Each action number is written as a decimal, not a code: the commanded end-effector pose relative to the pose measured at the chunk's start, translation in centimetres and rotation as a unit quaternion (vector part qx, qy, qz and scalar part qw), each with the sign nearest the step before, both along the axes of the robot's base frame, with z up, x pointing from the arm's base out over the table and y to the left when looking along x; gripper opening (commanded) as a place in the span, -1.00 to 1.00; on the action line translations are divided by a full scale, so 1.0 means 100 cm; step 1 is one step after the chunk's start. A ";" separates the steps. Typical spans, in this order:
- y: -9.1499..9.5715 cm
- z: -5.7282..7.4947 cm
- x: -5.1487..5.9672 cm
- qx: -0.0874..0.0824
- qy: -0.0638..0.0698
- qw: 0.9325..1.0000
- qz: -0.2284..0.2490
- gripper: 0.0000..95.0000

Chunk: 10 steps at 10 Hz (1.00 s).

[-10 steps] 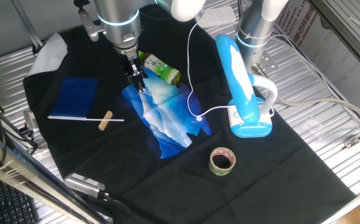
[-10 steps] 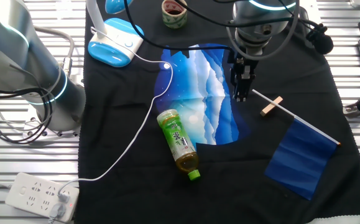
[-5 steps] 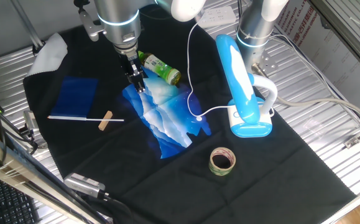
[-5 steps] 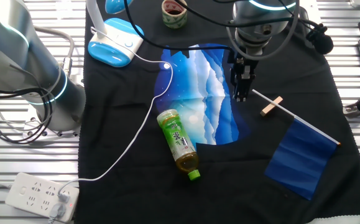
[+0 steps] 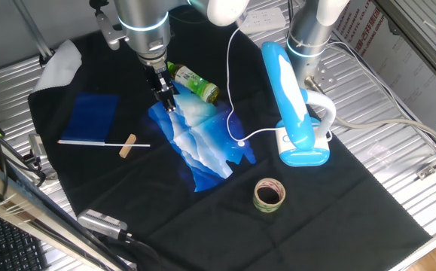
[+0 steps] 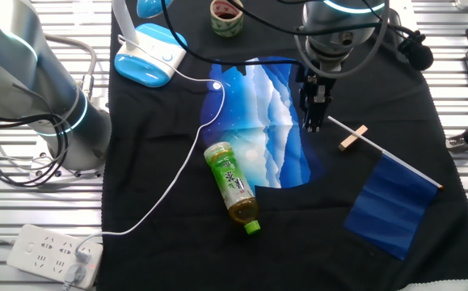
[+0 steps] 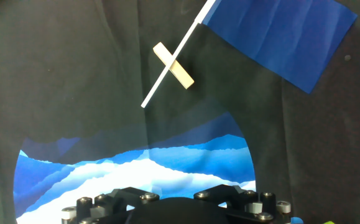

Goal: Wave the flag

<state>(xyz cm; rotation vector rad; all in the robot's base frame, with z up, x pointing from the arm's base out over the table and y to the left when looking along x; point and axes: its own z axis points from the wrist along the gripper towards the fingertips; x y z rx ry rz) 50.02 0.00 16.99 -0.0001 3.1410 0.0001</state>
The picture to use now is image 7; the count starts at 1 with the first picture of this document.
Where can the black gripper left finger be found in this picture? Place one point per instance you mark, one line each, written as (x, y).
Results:
(105, 202)

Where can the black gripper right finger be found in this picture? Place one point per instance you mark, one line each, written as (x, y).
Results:
(251, 202)

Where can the blue flag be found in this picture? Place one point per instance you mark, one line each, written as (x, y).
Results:
(276, 40)

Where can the blue mountain print sheet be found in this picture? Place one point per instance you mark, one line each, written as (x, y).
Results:
(136, 174)

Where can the black cloth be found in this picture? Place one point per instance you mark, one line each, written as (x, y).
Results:
(58, 77)

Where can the small wooden block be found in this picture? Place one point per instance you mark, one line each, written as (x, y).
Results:
(182, 76)

